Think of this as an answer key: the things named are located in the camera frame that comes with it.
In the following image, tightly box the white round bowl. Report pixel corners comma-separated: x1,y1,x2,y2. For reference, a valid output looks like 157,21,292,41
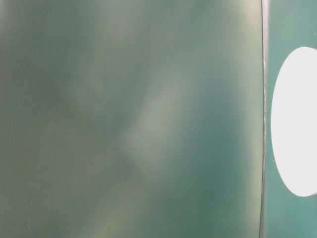
270,47,317,197

